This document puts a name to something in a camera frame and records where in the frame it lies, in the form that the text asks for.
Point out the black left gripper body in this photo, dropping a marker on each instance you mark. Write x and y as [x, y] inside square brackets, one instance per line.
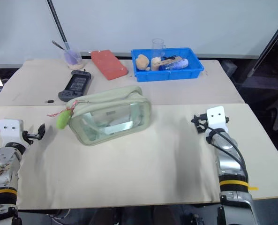
[27, 137]

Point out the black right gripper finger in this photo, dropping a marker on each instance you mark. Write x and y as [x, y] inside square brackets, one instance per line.
[199, 130]
[195, 120]

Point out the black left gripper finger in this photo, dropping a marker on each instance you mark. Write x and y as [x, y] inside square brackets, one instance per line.
[35, 138]
[41, 130]

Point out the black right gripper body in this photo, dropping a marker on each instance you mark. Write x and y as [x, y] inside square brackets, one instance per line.
[202, 124]

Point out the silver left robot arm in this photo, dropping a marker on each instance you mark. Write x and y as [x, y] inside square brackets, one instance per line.
[2, 164]

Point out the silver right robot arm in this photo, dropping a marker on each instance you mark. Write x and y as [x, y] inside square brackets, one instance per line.
[230, 161]

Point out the green transparent zipper pouch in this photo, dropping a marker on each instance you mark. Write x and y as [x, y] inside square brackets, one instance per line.
[110, 99]

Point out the green plush zipper charm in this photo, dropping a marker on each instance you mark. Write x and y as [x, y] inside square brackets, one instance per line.
[63, 120]

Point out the blue plastic bin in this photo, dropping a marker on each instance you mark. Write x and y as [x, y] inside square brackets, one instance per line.
[169, 73]

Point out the black handheld game controller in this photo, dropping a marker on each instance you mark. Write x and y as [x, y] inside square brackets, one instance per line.
[76, 84]

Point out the blue printed bottle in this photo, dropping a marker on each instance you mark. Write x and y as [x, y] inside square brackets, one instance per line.
[176, 64]

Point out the grey box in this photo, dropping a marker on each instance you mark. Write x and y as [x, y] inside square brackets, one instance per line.
[229, 67]

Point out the wooden block with black clip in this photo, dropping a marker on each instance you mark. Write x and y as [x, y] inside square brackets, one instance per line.
[170, 58]

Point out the beige foam piece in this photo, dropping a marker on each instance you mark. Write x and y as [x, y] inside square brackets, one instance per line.
[155, 63]

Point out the clear cup with pens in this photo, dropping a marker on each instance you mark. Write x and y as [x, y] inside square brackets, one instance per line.
[73, 59]

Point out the tan plush toy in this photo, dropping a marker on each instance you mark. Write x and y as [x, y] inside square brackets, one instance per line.
[142, 62]

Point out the clear glass measuring cup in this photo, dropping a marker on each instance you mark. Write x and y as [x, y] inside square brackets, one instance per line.
[158, 47]

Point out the white table cloth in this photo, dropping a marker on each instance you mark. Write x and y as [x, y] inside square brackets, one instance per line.
[117, 175]

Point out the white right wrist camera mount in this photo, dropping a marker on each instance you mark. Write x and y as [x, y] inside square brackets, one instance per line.
[215, 117]

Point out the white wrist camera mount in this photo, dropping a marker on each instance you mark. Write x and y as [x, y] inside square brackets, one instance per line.
[11, 131]
[215, 117]

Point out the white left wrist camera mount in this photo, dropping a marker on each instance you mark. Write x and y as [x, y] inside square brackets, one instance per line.
[11, 131]

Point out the black slanted stand frame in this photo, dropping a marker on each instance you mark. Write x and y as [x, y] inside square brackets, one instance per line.
[267, 44]

